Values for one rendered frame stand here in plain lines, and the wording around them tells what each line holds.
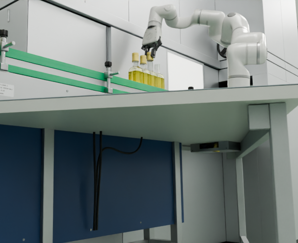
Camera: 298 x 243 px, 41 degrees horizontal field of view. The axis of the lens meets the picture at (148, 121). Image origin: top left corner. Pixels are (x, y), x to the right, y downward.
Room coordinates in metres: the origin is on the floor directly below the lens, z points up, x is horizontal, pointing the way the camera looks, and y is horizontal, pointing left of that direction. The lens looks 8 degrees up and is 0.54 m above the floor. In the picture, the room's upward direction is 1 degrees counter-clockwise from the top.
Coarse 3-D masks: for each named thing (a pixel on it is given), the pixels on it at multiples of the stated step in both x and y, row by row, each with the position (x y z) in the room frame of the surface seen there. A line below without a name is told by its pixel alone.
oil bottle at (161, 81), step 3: (159, 75) 2.00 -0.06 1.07; (162, 75) 2.02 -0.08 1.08; (159, 78) 2.00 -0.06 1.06; (162, 78) 2.02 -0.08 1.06; (159, 81) 2.00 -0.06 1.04; (162, 81) 2.02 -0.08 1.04; (159, 84) 2.00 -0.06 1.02; (162, 84) 2.02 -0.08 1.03; (159, 87) 2.00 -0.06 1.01; (162, 87) 2.02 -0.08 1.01
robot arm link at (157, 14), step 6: (156, 6) 2.01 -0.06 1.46; (162, 6) 1.99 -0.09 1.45; (168, 6) 1.97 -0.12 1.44; (174, 6) 1.97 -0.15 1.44; (150, 12) 2.02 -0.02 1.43; (156, 12) 2.00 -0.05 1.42; (162, 12) 1.98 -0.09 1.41; (168, 12) 1.97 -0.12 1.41; (174, 12) 1.97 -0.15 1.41; (150, 18) 2.00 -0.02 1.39; (156, 18) 1.99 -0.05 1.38; (162, 18) 2.02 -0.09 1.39; (168, 18) 2.00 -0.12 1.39; (174, 18) 2.01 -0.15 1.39
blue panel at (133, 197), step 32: (0, 128) 1.20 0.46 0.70; (32, 128) 1.29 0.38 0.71; (0, 160) 1.20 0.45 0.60; (32, 160) 1.29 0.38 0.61; (64, 160) 1.39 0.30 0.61; (96, 160) 1.51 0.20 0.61; (128, 160) 1.65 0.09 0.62; (160, 160) 1.82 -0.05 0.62; (0, 192) 1.20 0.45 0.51; (32, 192) 1.29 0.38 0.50; (64, 192) 1.39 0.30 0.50; (128, 192) 1.64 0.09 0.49; (160, 192) 1.81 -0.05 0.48; (0, 224) 1.21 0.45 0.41; (32, 224) 1.29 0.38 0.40; (64, 224) 1.39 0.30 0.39; (128, 224) 1.64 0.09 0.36; (160, 224) 1.81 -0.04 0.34
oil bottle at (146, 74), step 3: (144, 69) 1.91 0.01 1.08; (147, 69) 1.93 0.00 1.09; (144, 72) 1.91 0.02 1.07; (147, 72) 1.92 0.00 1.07; (144, 75) 1.91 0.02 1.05; (147, 75) 1.92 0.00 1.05; (150, 75) 1.94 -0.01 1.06; (144, 78) 1.91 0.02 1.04; (147, 78) 1.92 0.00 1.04; (150, 78) 1.94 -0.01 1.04; (144, 81) 1.91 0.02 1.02; (147, 81) 1.92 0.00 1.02; (150, 81) 1.94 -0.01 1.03; (147, 84) 1.92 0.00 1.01; (150, 84) 1.94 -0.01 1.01
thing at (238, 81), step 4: (228, 80) 1.67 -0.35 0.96; (232, 80) 1.64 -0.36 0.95; (236, 80) 1.63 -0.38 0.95; (240, 80) 1.63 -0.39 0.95; (244, 80) 1.63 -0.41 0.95; (248, 80) 1.64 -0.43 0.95; (228, 84) 1.67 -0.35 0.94; (232, 84) 1.64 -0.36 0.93; (236, 84) 1.63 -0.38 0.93; (240, 84) 1.63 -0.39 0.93; (244, 84) 1.63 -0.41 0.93; (248, 84) 1.65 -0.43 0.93
